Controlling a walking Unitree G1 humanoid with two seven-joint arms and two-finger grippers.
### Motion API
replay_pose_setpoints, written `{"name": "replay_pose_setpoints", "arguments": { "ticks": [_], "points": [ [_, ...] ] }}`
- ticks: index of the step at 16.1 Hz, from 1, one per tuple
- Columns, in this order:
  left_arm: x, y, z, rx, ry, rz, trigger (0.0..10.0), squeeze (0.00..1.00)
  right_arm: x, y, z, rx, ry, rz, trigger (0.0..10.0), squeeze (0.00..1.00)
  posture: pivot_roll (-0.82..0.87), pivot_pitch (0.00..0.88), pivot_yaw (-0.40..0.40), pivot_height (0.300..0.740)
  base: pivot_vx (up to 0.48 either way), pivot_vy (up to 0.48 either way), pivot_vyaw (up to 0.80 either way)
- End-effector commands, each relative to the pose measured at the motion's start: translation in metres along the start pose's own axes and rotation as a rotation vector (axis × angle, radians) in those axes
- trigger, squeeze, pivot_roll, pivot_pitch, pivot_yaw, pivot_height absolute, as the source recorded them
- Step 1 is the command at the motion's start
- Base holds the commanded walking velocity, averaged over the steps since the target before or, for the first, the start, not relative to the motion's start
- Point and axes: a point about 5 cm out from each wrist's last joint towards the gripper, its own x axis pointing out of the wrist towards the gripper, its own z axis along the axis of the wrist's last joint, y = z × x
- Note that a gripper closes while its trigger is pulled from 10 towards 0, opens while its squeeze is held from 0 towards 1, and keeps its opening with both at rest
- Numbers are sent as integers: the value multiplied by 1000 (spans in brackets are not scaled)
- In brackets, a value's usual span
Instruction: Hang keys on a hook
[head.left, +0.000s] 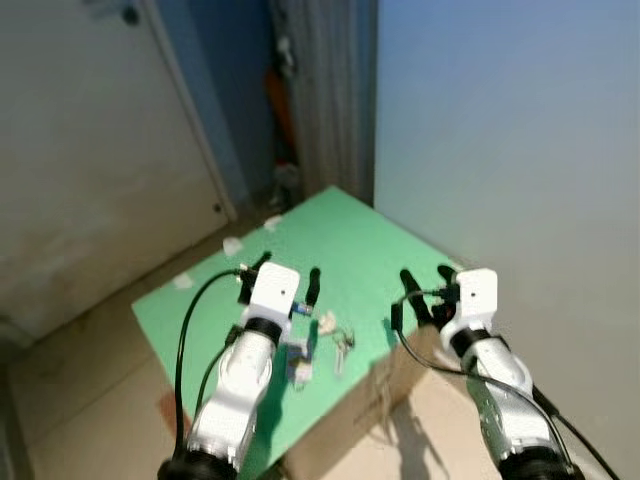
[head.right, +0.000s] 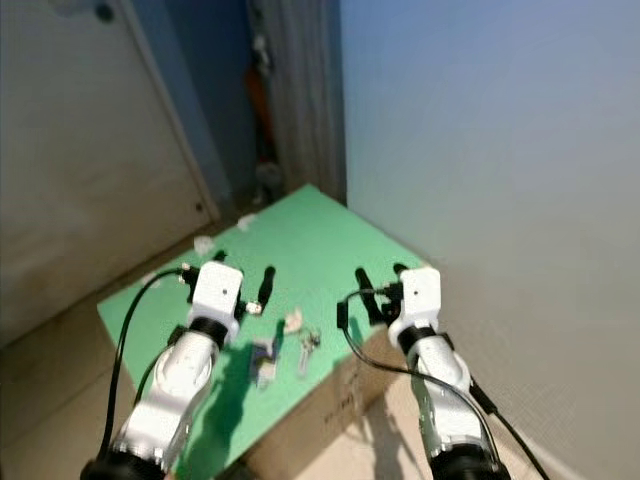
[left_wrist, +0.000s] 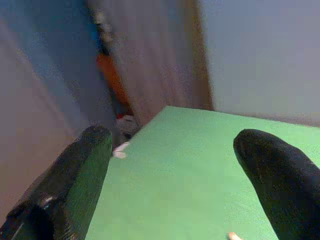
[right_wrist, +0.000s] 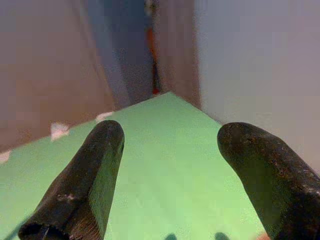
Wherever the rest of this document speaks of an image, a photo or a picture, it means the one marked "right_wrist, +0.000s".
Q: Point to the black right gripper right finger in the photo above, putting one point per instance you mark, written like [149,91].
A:
[275,180]

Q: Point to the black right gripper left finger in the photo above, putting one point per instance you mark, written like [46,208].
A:
[82,175]

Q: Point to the white tape piece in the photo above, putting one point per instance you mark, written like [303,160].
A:
[103,116]
[58,130]
[5,156]

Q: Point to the green-topped cardboard box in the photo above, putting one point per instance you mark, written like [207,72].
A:
[170,162]

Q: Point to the dark brown wooden furniture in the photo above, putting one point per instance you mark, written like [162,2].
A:
[37,75]

